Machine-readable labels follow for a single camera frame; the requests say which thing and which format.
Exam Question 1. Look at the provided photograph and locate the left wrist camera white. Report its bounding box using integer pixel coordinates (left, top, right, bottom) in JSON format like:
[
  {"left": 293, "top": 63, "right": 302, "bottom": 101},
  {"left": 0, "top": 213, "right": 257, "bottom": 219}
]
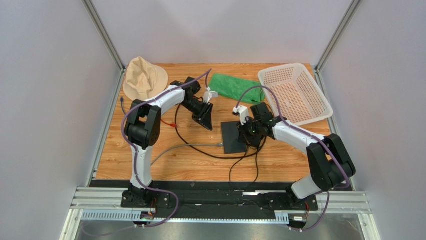
[{"left": 203, "top": 91, "right": 219, "bottom": 103}]

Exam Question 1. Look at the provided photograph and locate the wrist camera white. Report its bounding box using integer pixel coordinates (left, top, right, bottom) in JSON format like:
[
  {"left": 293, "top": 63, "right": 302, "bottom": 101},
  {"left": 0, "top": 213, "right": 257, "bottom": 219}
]
[
  {"left": 232, "top": 105, "right": 249, "bottom": 126},
  {"left": 203, "top": 91, "right": 219, "bottom": 103}
]

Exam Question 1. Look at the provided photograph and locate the green cloth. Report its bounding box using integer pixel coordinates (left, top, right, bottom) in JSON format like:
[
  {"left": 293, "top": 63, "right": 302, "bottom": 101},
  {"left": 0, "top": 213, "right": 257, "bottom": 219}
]
[{"left": 208, "top": 73, "right": 265, "bottom": 104}]

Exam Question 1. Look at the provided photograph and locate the thin black power cord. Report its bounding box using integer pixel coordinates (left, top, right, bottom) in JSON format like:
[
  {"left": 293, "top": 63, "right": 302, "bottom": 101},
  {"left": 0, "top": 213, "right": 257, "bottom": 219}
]
[{"left": 228, "top": 139, "right": 267, "bottom": 184}]

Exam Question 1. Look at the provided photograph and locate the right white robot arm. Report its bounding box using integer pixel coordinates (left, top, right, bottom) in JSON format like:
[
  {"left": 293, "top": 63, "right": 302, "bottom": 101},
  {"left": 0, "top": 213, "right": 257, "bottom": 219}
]
[{"left": 232, "top": 102, "right": 356, "bottom": 205}]

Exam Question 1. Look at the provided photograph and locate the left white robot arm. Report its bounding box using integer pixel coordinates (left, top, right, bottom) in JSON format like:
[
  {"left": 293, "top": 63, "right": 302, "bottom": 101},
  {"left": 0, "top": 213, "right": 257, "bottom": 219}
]
[{"left": 122, "top": 77, "right": 213, "bottom": 202}]

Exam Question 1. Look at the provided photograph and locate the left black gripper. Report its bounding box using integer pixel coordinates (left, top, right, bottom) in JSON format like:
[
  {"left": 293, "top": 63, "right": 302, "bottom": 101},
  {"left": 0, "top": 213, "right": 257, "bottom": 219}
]
[{"left": 180, "top": 98, "right": 214, "bottom": 132}]

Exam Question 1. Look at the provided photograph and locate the black power adapter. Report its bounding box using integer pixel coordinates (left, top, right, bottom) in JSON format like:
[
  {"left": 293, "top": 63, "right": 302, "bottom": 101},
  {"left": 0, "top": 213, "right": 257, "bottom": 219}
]
[{"left": 246, "top": 135, "right": 265, "bottom": 150}]

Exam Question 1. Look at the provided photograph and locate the white plastic basket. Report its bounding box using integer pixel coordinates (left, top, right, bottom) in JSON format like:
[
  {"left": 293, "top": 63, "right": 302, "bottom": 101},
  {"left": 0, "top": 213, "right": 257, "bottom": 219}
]
[{"left": 258, "top": 63, "right": 334, "bottom": 126}]

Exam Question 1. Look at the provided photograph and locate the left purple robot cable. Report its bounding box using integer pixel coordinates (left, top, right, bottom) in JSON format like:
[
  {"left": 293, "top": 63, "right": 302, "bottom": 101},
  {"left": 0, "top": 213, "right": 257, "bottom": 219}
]
[{"left": 120, "top": 68, "right": 213, "bottom": 229}]

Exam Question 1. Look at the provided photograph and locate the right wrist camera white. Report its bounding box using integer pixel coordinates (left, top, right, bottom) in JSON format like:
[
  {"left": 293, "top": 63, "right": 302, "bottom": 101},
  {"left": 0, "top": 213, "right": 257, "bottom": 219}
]
[{"left": 232, "top": 105, "right": 249, "bottom": 126}]

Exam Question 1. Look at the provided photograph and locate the black braided ethernet cable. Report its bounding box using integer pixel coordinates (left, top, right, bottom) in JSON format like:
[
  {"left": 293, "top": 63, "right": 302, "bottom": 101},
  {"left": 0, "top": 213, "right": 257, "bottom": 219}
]
[{"left": 174, "top": 103, "right": 267, "bottom": 160}]

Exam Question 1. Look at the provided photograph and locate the black network switch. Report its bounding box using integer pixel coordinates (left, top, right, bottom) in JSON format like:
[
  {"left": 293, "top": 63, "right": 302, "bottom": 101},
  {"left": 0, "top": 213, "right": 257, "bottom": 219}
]
[{"left": 220, "top": 121, "right": 247, "bottom": 155}]

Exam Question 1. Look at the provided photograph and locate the beige bucket hat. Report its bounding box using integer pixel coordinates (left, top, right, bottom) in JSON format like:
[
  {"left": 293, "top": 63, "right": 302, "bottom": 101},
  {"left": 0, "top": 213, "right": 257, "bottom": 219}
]
[{"left": 122, "top": 56, "right": 169, "bottom": 101}]

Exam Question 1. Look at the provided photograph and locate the grey ethernet cable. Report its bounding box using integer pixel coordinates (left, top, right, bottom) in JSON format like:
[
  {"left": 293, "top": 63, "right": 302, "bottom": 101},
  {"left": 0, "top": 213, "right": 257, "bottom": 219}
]
[{"left": 150, "top": 143, "right": 224, "bottom": 167}]

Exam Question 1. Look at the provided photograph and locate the aluminium frame rail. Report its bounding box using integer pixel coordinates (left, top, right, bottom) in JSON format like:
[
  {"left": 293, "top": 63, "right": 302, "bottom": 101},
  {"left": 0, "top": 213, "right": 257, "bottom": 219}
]
[{"left": 61, "top": 180, "right": 380, "bottom": 240}]

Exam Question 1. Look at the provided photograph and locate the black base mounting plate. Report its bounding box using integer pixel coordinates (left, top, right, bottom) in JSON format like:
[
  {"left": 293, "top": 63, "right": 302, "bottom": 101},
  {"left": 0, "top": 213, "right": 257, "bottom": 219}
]
[{"left": 90, "top": 180, "right": 320, "bottom": 220}]

